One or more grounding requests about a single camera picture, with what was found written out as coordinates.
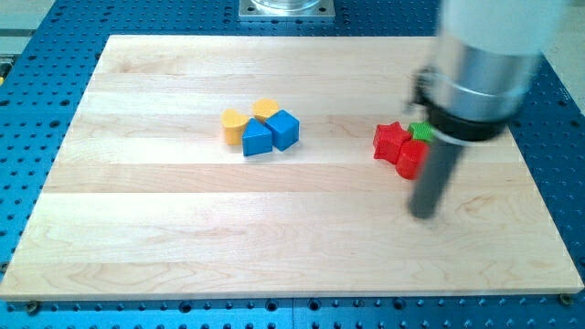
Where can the red cylinder block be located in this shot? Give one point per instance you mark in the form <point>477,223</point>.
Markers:
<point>412,156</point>

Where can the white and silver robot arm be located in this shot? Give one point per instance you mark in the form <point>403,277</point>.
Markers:
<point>485,55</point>

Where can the red star block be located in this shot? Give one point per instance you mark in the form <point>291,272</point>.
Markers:
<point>388,140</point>

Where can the blue cube block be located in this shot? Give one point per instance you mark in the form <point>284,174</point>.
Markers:
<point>285,129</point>

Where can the blue triangle block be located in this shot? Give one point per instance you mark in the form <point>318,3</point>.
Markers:
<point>256,139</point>

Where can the yellow rounded block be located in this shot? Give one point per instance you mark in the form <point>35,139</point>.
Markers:
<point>263,109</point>

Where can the yellow heart block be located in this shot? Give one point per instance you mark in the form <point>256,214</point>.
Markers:
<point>234,124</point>

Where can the green block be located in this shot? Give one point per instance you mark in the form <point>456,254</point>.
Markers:
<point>421,131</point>

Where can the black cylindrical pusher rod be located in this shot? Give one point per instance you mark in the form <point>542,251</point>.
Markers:
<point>434,177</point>

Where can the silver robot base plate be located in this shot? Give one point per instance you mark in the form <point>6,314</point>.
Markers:
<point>281,9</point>

